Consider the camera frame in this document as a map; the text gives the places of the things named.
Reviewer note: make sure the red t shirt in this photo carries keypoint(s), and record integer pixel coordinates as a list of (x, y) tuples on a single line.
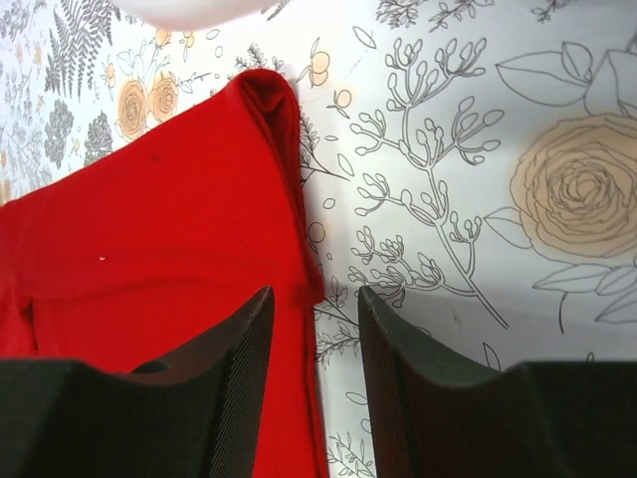
[(133, 255)]

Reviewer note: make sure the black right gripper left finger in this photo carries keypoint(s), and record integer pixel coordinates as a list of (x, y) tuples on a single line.
[(193, 412)]

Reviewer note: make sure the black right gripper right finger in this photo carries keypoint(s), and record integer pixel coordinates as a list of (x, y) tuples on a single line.
[(435, 413)]

